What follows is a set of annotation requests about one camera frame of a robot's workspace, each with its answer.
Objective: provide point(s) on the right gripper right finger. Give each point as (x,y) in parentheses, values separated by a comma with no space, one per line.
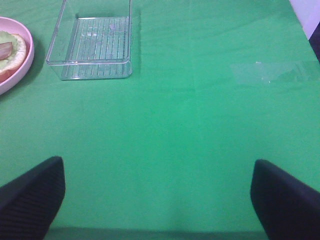
(287,208)

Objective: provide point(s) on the pink round plate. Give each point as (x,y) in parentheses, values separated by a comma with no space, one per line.
(13,26)

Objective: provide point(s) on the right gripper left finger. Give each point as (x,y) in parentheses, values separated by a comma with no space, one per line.
(30,202)

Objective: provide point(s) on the green tablecloth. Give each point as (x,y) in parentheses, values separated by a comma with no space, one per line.
(216,85)

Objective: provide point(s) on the bacon strip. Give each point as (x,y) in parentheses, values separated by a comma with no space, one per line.
(6,49)

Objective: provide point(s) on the bread slice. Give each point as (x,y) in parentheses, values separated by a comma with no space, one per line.
(17,57)

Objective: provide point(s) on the right clear plastic tray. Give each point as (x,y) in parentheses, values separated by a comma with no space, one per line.
(91,40)

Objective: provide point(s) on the green lettuce leaf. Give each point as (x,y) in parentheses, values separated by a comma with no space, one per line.
(10,47)

